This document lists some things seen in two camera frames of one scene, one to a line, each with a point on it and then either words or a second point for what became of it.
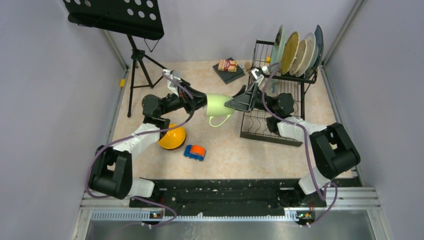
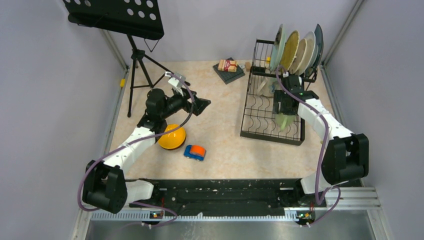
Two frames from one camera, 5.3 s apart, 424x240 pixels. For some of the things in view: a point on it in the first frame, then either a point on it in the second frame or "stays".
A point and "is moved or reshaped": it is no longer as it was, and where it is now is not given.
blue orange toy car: (196, 152) stays
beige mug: (274, 88) stays
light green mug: (215, 106) is moved or reshaped
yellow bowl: (174, 138) stays
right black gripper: (244, 101) to (279, 96)
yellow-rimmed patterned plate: (289, 52) stays
